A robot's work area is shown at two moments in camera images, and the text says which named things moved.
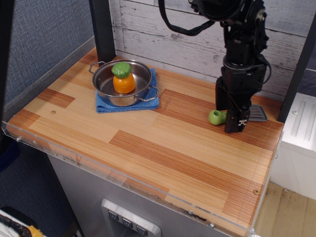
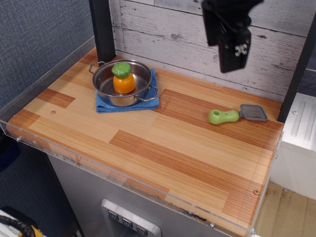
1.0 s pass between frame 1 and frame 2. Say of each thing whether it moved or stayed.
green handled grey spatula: stayed
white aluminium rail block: stayed
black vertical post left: stayed
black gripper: moved
